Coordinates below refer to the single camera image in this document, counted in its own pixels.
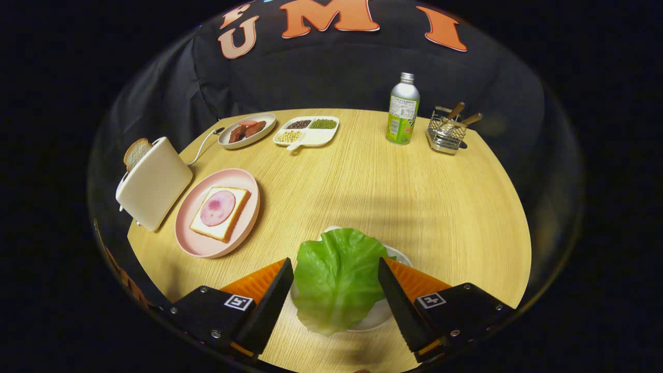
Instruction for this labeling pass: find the green lettuce leaf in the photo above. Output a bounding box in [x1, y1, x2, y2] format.
[293, 228, 389, 337]

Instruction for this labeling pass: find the white toaster cable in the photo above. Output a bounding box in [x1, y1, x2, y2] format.
[186, 128, 221, 166]

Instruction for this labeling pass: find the pink plate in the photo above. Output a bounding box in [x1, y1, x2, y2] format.
[175, 168, 261, 259]

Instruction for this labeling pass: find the small white plate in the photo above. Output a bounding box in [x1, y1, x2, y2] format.
[290, 225, 414, 333]

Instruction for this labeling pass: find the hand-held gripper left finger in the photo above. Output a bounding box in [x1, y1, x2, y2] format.
[165, 257, 294, 362]

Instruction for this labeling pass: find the pink ham slice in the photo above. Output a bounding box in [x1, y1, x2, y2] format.
[200, 190, 236, 227]

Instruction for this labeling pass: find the white divided dish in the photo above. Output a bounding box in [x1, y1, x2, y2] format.
[273, 116, 340, 151]

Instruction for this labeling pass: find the white toaster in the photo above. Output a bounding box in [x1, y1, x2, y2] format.
[115, 136, 193, 232]

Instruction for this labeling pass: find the toasted bread slice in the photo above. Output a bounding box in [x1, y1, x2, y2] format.
[123, 138, 153, 173]

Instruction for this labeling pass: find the wire utensil holder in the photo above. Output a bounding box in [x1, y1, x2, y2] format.
[427, 106, 468, 155]

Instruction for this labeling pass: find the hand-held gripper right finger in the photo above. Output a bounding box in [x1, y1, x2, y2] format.
[378, 257, 516, 363]

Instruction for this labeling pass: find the round white meat plate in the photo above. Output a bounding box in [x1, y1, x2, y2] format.
[218, 113, 277, 150]

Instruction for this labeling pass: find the white bread slice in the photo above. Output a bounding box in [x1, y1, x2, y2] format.
[189, 186, 252, 243]

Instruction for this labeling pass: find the black backdrop cloth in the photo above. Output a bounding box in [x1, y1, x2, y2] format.
[91, 0, 583, 306]

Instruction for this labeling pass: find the silver bottle green label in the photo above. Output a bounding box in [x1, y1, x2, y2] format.
[386, 73, 421, 145]

